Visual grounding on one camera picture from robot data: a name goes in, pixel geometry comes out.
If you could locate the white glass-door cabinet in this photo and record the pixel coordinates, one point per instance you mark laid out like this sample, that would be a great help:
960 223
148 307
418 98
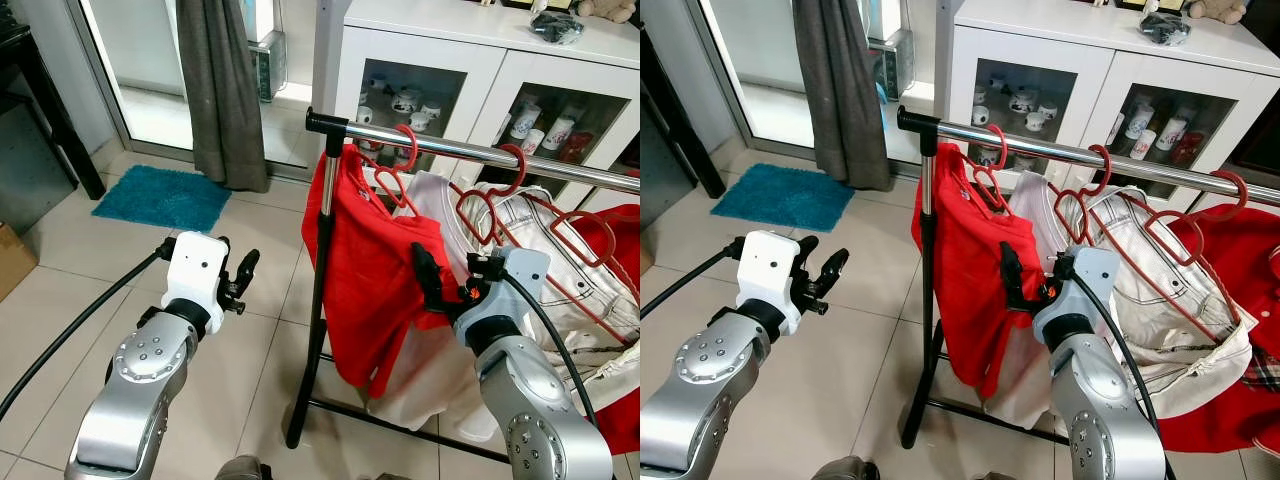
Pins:
430 25
1040 30

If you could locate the beige plush toy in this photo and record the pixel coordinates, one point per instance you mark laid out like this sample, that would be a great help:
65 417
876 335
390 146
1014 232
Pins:
1215 10
605 10

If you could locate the red ceramic mug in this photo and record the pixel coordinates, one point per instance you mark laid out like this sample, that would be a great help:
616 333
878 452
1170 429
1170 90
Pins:
577 147
1190 148

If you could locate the grey robot foot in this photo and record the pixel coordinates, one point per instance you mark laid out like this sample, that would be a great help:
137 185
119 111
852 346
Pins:
845 470
240 470

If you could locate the black desk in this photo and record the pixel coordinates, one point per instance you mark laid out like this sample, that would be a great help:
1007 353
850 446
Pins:
10 50
700 155

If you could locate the tall white ceramic mug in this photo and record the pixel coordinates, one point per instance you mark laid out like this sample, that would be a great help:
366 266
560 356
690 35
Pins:
1172 133
1140 122
525 122
558 133

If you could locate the red t-shirt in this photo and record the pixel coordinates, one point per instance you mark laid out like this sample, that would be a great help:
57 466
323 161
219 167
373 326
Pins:
965 280
370 270

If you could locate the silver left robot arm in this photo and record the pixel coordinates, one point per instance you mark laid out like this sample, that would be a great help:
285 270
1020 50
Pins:
715 365
150 360

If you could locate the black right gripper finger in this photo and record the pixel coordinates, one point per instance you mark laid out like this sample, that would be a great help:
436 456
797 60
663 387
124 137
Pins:
1014 280
428 280

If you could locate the black bag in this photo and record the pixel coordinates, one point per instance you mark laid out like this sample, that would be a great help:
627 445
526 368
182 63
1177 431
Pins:
1165 27
555 27

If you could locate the grey curtain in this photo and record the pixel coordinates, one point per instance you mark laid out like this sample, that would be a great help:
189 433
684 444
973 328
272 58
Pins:
840 90
220 90

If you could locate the red jacket with plaid lining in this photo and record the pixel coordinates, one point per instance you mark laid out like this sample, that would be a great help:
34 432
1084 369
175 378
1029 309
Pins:
625 235
1245 270

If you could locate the brown cardboard box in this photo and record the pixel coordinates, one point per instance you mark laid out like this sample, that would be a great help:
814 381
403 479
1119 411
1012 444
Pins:
12 260

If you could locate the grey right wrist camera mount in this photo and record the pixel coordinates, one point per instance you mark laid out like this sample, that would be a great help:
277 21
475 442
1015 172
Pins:
512 288
1088 292

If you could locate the white denim jacket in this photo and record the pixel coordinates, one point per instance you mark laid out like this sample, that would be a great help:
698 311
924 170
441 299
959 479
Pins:
1180 310
590 290

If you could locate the teal shaggy floor mat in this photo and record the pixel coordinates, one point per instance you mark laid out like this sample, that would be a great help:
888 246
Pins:
160 198
785 197

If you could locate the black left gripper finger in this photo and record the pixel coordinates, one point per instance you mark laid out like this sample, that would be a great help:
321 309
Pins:
833 266
249 266

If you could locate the black and chrome clothes rack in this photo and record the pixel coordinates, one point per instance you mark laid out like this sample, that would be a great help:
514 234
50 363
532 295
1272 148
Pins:
910 119
322 121

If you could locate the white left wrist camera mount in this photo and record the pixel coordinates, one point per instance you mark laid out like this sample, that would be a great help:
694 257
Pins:
195 268
770 265

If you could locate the aluminium sliding glass door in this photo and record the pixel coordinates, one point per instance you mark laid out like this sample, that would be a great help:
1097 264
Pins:
140 90
760 80

